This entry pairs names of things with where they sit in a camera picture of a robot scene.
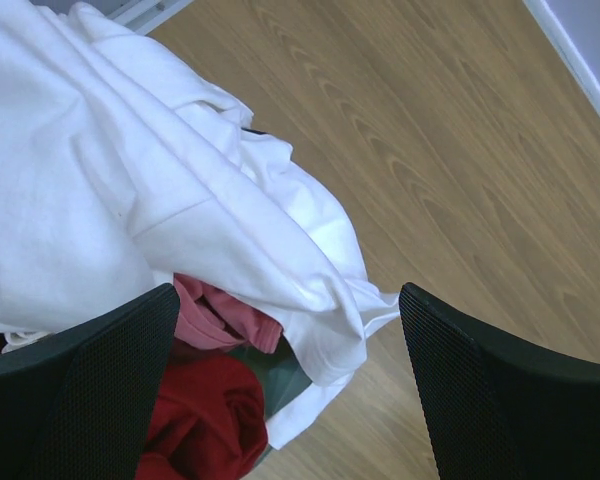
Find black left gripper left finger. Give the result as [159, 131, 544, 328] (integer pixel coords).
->
[0, 284, 179, 479]

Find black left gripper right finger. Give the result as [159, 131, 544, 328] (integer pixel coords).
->
[399, 283, 600, 479]

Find white printed t-shirt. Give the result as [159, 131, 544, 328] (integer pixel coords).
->
[0, 1, 398, 449]

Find dark red t-shirt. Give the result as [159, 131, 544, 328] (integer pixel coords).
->
[135, 355, 268, 480]

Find pink t-shirt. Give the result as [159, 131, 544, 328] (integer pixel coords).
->
[173, 274, 283, 354]

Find teal plastic bin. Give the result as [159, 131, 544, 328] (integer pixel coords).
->
[229, 339, 311, 419]

